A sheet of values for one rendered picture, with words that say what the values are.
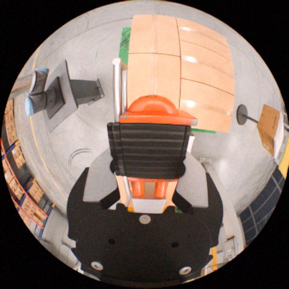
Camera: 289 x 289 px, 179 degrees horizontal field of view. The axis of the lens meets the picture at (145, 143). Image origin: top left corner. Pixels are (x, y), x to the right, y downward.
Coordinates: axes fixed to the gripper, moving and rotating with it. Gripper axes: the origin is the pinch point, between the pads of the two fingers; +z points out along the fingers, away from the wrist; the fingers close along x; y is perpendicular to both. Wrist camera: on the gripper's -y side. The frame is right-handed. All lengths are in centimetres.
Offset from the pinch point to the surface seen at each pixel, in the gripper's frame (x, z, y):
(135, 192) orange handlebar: -1.8, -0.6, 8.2
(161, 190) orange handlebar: 2.4, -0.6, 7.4
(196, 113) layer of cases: 38, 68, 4
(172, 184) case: 14.6, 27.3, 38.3
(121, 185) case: -14, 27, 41
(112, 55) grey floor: -52, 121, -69
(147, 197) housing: 0.2, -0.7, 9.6
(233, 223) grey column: 102, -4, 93
